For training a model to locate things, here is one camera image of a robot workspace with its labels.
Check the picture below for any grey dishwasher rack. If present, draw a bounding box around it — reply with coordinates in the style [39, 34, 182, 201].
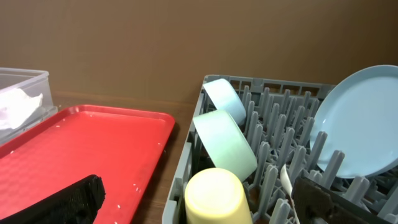
[162, 75, 397, 224]

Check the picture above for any green bowl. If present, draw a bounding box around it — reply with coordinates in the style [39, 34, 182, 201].
[193, 110, 257, 182]

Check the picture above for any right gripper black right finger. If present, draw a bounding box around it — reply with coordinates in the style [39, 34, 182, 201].
[293, 177, 389, 224]

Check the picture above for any light blue bowl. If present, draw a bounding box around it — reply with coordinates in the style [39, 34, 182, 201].
[203, 78, 246, 125]

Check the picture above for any red serving tray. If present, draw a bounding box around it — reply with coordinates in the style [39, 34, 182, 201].
[1, 105, 175, 223]

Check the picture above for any white plastic spoon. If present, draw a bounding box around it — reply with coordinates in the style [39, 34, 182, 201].
[280, 164, 300, 224]

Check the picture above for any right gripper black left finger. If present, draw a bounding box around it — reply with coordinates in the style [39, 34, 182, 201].
[1, 175, 105, 224]

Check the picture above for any clear plastic bin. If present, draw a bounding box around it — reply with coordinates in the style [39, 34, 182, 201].
[1, 67, 58, 144]

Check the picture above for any light blue plate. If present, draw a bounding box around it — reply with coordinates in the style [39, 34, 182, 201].
[310, 65, 397, 179]

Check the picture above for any yellow cup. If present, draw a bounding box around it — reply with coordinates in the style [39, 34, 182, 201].
[184, 168, 253, 224]

